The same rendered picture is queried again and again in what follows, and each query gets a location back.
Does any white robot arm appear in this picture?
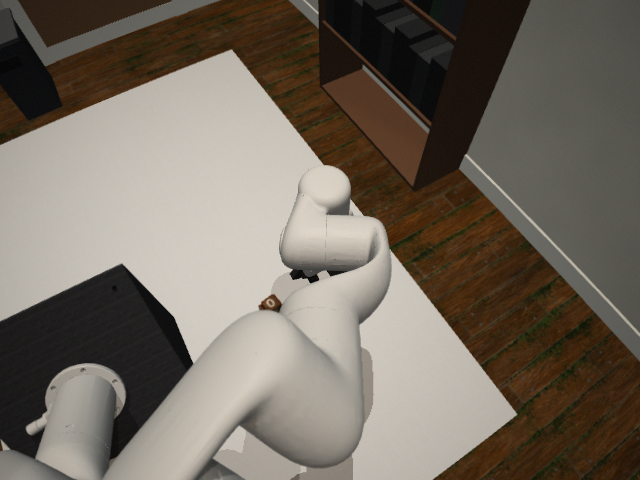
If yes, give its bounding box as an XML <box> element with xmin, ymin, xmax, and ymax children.
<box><xmin>0</xmin><ymin>165</ymin><xmax>392</xmax><ymax>480</ymax></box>

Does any brown digit cube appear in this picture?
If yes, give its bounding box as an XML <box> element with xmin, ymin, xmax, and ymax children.
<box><xmin>261</xmin><ymin>294</ymin><xmax>281</xmax><ymax>312</ymax></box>

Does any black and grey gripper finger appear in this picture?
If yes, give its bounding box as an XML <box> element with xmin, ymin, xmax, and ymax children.
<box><xmin>290</xmin><ymin>269</ymin><xmax>319</xmax><ymax>284</ymax></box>

